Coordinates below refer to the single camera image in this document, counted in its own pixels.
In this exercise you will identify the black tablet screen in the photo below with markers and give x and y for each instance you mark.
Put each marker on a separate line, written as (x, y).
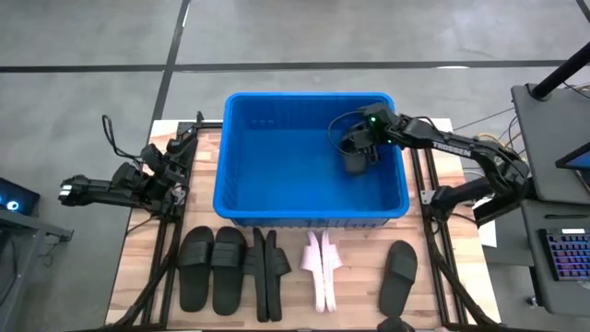
(578, 160)

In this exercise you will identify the white paper sheet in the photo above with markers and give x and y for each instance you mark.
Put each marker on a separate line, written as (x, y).
(487, 233)

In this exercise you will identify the grey desk with keyboard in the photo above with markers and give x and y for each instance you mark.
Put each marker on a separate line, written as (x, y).
(553, 299)

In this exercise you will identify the pink rubber slide sandal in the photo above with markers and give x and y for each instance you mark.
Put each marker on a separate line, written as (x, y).
(315, 272)
(329, 276)

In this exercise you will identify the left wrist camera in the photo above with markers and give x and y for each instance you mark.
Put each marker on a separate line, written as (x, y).
(151, 157)

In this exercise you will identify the grey metal desk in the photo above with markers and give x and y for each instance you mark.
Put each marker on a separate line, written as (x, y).
(27, 226)

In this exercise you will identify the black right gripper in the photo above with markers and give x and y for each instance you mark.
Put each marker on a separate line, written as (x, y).
(364, 140)

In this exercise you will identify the grey desk top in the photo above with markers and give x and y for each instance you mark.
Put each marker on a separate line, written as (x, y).
(548, 138)

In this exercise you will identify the computer case with blue light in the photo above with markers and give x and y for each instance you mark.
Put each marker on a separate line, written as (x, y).
(18, 196)

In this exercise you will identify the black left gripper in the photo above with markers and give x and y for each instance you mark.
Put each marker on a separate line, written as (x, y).
(168, 170)

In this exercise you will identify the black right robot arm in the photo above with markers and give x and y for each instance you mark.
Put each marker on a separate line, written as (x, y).
(461, 147)

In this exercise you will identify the white metal bracket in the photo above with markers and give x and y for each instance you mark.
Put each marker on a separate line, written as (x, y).
(426, 197)

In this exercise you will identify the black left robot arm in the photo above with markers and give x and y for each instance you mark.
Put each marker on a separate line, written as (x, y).
(92, 189)

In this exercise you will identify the black round pole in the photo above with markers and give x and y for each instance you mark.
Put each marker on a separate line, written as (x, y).
(560, 71)

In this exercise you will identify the black aluminium rail frame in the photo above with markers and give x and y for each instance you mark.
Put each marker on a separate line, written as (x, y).
(168, 251)
(440, 258)

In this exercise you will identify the black rubber slide sandal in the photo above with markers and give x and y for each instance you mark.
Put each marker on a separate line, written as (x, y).
(260, 286)
(397, 281)
(356, 165)
(196, 276)
(395, 325)
(275, 286)
(228, 281)

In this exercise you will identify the backlit computer keyboard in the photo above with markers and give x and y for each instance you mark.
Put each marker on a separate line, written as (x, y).
(569, 256)

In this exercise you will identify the blue plastic bin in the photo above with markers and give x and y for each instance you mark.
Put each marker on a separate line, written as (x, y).
(286, 175)

